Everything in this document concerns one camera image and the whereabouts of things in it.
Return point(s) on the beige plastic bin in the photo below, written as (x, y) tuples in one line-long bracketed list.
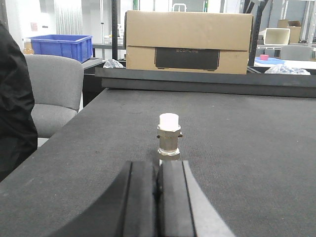
[(276, 36)]

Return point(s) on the metal valve with white caps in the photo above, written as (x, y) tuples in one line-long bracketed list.
[(169, 130)]

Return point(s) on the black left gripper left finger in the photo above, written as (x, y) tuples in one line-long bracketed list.
[(127, 208)]

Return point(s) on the black conveyor side rail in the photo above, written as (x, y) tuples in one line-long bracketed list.
[(250, 84)]

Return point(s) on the black jacket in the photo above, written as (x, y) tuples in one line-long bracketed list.
[(18, 133)]

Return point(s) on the small cardboard box background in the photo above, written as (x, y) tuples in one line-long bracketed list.
[(295, 29)]

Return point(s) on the grey chair in background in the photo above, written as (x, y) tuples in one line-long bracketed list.
[(295, 53)]

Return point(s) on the blue plastic crate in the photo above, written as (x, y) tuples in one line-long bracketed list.
[(78, 47)]

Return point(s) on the pink tape roll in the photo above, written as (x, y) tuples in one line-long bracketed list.
[(264, 57)]

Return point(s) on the black vertical post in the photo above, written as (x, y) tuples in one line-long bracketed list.
[(114, 5)]

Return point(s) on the blue tray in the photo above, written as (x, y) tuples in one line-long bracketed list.
[(270, 60)]

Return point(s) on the crumpled plastic bag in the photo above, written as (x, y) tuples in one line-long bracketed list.
[(112, 63), (286, 70)]

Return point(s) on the large cardboard box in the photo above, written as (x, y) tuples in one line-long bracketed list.
[(188, 41)]

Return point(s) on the grey fabric office chair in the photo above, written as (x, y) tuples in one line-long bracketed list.
[(57, 84)]

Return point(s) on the crumpled plastic bag left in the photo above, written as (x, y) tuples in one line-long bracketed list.
[(112, 63)]

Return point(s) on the crumpled plastic bag right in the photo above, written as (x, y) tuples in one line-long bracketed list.
[(286, 70)]

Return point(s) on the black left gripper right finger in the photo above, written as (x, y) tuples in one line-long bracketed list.
[(183, 208)]

